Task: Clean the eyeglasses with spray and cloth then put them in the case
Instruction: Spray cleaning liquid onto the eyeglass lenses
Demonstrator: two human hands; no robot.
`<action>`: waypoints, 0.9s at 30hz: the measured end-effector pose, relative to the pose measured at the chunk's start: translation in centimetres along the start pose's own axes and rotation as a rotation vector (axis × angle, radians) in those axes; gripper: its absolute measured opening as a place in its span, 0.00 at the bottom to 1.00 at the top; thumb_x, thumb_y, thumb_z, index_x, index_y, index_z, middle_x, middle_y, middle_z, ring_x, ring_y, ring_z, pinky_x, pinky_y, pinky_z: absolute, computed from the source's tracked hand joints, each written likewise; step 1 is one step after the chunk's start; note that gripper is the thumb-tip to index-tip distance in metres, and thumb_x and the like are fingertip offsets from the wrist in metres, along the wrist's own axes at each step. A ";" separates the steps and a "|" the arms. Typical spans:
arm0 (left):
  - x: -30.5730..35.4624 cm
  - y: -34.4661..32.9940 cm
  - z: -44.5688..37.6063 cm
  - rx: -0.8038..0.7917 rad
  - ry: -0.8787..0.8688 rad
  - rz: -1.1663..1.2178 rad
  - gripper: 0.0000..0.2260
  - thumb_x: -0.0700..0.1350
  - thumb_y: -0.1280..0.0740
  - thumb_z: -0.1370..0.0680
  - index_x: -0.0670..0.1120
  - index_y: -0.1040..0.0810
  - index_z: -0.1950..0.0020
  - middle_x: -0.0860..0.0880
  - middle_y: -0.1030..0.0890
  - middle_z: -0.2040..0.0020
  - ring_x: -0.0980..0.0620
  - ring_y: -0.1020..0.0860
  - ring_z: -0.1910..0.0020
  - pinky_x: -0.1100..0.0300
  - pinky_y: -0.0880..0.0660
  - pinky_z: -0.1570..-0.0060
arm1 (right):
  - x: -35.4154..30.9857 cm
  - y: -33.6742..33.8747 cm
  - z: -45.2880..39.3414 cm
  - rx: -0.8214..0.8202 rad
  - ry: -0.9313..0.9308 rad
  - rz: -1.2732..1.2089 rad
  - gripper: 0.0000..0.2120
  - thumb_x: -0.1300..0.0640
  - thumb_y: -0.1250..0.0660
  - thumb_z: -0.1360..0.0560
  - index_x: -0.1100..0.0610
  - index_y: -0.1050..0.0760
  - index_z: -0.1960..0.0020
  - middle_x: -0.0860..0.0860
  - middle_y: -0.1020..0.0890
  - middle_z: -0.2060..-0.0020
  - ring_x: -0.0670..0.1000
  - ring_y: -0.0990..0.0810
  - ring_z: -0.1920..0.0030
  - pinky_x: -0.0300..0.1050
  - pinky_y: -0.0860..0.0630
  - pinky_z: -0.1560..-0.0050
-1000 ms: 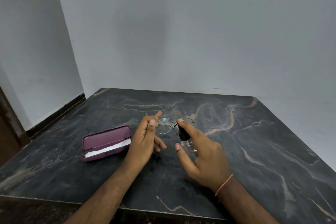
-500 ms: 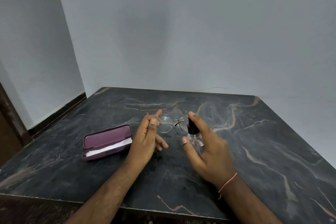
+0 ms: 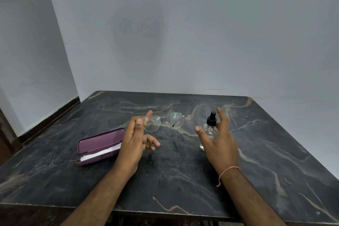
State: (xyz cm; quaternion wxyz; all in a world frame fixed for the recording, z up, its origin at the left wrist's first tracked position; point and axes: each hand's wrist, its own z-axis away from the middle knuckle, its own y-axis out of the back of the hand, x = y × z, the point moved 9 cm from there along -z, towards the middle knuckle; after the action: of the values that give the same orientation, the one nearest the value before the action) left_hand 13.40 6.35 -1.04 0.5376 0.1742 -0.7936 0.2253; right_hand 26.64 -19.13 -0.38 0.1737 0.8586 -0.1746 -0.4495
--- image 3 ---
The person's right hand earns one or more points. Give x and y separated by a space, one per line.
222 151

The person's left hand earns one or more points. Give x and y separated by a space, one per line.
132 146

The metal-framed eyeglasses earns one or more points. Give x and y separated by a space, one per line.
166 118

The person's right forearm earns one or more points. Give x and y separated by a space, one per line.
249 202

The orange thread wristband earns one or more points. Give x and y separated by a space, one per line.
227 169

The white cleaning cloth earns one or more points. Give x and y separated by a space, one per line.
100 153

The brown wooden door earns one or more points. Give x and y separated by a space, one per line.
6 143

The purple glasses case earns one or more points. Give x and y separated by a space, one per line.
100 141

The person's left forearm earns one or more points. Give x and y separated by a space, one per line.
100 199

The clear spray bottle black cap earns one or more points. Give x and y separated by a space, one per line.
210 130

